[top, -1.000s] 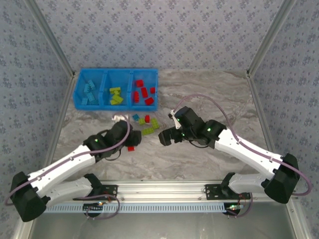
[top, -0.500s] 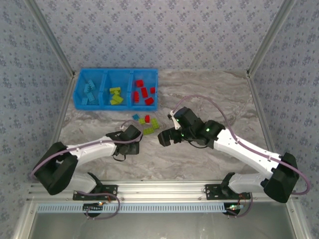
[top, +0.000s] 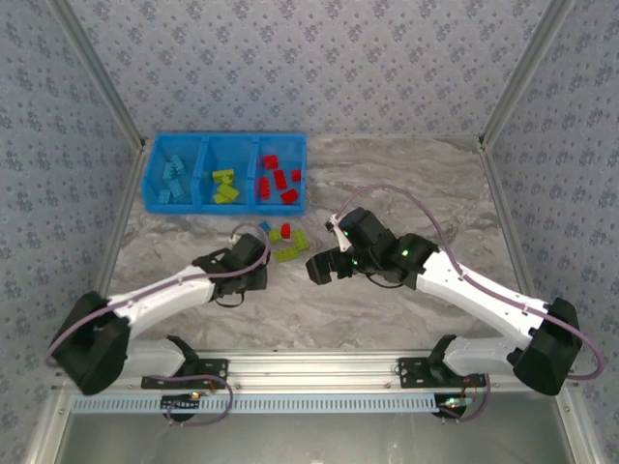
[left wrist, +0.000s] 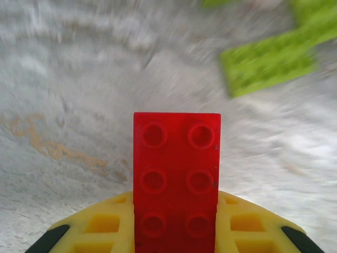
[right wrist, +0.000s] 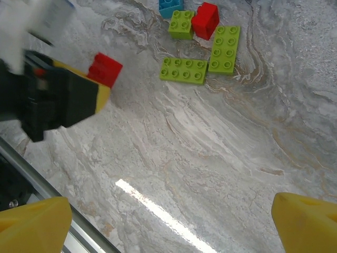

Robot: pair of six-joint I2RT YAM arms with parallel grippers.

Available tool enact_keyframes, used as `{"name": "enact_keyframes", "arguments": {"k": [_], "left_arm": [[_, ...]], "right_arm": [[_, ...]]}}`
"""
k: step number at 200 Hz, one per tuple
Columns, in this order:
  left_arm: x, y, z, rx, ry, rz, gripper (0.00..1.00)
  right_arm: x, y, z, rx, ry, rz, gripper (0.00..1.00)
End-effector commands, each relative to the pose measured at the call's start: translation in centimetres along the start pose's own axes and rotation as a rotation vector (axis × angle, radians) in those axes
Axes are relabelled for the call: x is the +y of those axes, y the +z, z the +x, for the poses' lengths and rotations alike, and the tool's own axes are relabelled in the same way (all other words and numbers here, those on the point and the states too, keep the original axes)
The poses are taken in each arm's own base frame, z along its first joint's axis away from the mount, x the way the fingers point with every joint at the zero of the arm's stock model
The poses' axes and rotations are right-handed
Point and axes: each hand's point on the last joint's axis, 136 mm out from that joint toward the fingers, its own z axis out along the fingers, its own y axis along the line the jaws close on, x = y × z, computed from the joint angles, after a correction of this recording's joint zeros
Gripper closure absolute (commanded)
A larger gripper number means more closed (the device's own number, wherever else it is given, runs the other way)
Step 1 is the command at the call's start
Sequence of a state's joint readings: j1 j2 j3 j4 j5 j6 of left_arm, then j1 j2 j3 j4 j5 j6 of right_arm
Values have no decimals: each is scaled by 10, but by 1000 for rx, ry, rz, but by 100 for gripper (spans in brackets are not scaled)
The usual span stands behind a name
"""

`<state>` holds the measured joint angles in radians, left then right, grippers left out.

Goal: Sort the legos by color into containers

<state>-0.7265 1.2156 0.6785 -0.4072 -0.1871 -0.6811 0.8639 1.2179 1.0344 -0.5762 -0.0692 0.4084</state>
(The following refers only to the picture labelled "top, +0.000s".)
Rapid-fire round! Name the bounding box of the aluminum frame post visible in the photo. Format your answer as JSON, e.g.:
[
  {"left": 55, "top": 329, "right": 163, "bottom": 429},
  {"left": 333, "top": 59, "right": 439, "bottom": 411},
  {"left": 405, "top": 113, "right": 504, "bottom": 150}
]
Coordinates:
[
  {"left": 477, "top": 0, "right": 577, "bottom": 152},
  {"left": 49, "top": 0, "right": 148, "bottom": 152}
]

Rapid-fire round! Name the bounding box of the aluminum base rail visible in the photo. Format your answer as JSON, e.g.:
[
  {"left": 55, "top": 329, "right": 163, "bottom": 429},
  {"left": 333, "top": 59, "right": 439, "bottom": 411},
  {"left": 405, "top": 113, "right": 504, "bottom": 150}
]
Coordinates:
[{"left": 47, "top": 348, "right": 579, "bottom": 395}]

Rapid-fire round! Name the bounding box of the slotted grey cable duct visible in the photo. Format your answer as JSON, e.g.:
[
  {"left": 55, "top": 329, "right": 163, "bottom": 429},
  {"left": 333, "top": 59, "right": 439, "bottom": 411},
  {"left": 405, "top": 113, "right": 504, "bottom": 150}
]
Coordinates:
[{"left": 71, "top": 392, "right": 439, "bottom": 416}]

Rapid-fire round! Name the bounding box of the grey metal panel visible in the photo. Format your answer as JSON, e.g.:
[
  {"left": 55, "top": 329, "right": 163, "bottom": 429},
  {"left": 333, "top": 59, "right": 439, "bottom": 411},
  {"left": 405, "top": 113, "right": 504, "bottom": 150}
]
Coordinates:
[{"left": 26, "top": 390, "right": 606, "bottom": 464}]

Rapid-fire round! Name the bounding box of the aluminum side rail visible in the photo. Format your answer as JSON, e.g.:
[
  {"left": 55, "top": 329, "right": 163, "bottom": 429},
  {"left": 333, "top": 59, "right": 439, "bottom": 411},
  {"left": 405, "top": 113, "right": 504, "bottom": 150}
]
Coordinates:
[
  {"left": 93, "top": 142, "right": 148, "bottom": 294},
  {"left": 478, "top": 142, "right": 536, "bottom": 304}
]

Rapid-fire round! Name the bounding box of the blue plastic bin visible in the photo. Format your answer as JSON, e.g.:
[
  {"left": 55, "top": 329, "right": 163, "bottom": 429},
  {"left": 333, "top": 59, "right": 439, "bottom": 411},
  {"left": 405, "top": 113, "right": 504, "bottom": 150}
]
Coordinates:
[
  {"left": 192, "top": 134, "right": 258, "bottom": 216},
  {"left": 142, "top": 132, "right": 208, "bottom": 216},
  {"left": 249, "top": 132, "right": 310, "bottom": 216}
]

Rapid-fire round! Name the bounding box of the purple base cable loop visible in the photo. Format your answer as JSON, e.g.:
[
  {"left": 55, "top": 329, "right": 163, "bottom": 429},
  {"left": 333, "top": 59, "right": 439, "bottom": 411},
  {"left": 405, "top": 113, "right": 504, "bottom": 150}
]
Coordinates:
[
  {"left": 143, "top": 373, "right": 235, "bottom": 428},
  {"left": 438, "top": 373, "right": 493, "bottom": 424}
]

